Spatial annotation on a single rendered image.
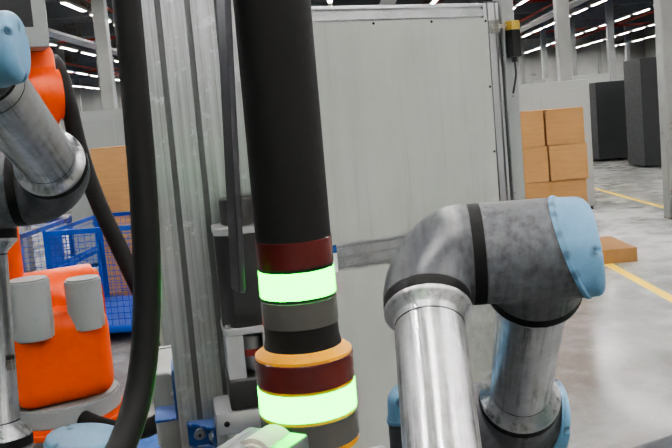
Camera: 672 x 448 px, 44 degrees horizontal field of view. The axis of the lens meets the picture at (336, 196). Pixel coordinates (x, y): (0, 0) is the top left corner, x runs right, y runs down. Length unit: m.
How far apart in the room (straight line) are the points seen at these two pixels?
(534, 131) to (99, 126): 5.64
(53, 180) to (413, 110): 1.52
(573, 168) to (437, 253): 7.79
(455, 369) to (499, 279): 0.13
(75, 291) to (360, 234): 2.21
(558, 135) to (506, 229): 7.71
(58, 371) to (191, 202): 3.14
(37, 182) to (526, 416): 0.74
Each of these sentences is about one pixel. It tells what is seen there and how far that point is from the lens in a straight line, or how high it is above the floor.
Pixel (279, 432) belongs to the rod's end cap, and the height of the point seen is 1.55.
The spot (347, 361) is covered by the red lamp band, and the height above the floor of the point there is 1.57.
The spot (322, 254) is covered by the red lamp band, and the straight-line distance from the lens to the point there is 0.35.
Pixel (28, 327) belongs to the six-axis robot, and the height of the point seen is 0.81.
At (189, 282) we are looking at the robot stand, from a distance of 1.34.
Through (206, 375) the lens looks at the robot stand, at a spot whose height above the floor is 1.29.
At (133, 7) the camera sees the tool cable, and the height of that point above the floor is 1.72.
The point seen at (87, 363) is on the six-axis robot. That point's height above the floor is 0.56.
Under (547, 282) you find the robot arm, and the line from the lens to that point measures 0.93.
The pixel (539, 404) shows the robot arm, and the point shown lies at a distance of 1.21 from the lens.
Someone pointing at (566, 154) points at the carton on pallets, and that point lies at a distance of 8.64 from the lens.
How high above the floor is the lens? 1.68
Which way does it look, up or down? 5 degrees down
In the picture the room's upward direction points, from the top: 5 degrees counter-clockwise
